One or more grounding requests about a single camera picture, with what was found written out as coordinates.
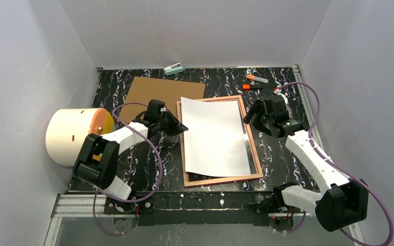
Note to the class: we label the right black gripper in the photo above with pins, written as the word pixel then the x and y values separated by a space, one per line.
pixel 262 120

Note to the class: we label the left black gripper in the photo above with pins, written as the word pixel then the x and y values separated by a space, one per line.
pixel 166 121

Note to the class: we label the landscape photo print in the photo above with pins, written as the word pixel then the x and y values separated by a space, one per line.
pixel 214 143

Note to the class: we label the brown cardboard backing board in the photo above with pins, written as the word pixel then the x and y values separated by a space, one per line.
pixel 143 89

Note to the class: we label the pink picture frame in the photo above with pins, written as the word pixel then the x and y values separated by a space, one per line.
pixel 258 159

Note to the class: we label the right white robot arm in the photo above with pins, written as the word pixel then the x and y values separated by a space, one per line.
pixel 340 201

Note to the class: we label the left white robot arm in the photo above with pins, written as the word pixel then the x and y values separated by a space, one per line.
pixel 97 160

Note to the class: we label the orange black marker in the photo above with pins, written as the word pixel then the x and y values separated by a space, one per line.
pixel 251 87

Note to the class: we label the orange grey marker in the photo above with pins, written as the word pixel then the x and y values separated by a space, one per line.
pixel 257 79

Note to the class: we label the light blue stapler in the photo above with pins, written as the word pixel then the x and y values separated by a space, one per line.
pixel 173 69

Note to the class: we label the white cylinder container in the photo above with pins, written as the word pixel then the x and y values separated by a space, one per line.
pixel 68 129

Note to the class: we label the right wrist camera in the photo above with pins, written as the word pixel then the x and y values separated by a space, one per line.
pixel 277 91

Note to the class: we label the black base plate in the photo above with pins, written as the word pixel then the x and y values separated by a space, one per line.
pixel 203 207

